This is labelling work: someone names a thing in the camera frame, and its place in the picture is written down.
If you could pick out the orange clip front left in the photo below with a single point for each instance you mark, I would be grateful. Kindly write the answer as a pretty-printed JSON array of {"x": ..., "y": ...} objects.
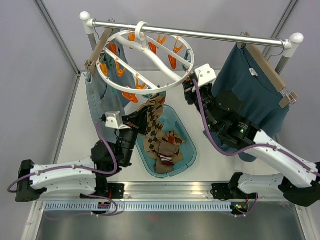
[{"x": 131, "y": 97}]

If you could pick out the metal clothes rack rail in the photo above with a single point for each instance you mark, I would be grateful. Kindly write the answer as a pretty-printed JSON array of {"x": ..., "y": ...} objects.
[{"x": 289, "y": 45}]

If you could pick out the teal clip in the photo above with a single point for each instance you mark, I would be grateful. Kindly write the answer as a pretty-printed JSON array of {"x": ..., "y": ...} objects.
[
  {"x": 161, "y": 93},
  {"x": 148, "y": 95}
]

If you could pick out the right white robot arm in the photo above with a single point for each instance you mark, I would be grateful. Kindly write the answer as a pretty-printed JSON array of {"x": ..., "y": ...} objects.
[{"x": 297, "y": 180}]

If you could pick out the white slotted cable duct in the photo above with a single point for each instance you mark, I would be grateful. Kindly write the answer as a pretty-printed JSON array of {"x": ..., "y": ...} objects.
[{"x": 142, "y": 206}]

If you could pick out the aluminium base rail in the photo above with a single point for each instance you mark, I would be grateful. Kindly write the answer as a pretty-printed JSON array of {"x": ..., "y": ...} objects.
[{"x": 175, "y": 190}]

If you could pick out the right beige clothes hanger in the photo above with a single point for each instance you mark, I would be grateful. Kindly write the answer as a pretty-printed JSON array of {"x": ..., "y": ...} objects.
[{"x": 273, "y": 78}]

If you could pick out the brown argyle sock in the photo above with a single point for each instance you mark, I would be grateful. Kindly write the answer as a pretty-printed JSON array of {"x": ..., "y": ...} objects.
[{"x": 151, "y": 144}]

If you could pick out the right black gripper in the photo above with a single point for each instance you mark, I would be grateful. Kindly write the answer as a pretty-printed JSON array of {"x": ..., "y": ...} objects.
[{"x": 190, "y": 90}]

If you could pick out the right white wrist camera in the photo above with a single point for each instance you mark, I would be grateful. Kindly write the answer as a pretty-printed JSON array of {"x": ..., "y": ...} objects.
[{"x": 205, "y": 75}]

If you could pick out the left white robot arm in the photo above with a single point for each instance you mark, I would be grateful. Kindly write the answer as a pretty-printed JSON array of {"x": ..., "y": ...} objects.
[{"x": 84, "y": 178}]

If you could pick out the left beige clothes hanger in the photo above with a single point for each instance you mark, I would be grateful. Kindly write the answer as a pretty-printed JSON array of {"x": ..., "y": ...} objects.
[{"x": 97, "y": 48}]

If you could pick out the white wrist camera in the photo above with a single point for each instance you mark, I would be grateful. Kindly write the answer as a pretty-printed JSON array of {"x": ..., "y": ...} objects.
[
  {"x": 205, "y": 75},
  {"x": 113, "y": 120}
]

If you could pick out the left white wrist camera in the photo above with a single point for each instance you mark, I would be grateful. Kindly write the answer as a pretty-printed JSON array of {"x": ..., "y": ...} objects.
[{"x": 113, "y": 120}]

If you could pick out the teal long sleeve shirt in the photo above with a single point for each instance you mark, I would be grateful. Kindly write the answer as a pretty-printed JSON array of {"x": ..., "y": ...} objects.
[{"x": 242, "y": 75}]

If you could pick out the teal clip front left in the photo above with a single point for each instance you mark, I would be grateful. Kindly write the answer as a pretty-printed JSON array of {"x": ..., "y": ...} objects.
[{"x": 148, "y": 95}]

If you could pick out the beige orange argyle sock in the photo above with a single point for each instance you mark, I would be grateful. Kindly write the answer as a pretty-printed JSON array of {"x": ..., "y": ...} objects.
[{"x": 155, "y": 109}]

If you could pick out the beige clothes hanger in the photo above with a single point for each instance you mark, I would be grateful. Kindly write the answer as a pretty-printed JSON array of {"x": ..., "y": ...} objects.
[
  {"x": 273, "y": 78},
  {"x": 97, "y": 48}
]

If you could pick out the blue denim garment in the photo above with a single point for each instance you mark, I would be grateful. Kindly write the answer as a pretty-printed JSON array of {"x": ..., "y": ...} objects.
[{"x": 103, "y": 98}]

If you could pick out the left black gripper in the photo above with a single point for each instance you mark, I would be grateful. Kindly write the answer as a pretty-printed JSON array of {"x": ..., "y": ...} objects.
[{"x": 134, "y": 120}]

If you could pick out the teal plastic basin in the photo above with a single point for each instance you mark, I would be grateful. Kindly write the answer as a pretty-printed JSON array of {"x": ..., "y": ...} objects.
[{"x": 171, "y": 121}]

